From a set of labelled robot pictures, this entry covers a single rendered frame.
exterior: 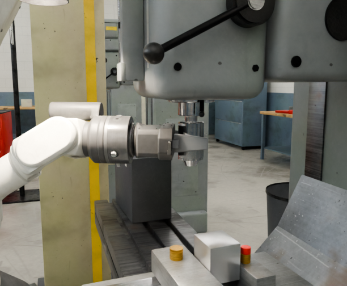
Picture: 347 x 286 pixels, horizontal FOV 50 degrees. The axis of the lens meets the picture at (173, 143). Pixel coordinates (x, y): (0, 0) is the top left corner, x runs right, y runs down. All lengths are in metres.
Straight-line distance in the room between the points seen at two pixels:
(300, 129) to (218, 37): 0.50
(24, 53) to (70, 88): 7.35
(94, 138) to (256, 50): 0.31
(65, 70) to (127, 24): 1.74
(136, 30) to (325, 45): 0.31
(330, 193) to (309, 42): 0.41
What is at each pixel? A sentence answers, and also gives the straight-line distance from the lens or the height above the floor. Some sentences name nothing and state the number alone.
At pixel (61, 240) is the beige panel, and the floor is 0.37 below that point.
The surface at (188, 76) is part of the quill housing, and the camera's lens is 0.57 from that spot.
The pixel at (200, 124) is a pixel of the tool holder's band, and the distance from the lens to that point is 0.67.
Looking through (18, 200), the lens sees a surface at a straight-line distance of 4.79.
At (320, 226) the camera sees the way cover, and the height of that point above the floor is 1.02.
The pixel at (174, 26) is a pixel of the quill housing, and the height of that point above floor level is 1.42.
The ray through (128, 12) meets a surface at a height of 1.45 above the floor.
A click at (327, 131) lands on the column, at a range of 0.95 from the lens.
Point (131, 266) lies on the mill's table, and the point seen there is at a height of 0.95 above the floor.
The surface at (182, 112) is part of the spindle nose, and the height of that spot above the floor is 1.29.
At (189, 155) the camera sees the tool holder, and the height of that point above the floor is 1.21.
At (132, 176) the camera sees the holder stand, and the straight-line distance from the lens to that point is 1.05.
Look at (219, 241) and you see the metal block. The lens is 0.61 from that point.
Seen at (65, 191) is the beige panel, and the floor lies 0.69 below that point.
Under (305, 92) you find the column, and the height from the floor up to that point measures 1.32.
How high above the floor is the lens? 1.33
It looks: 9 degrees down
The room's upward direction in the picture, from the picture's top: straight up
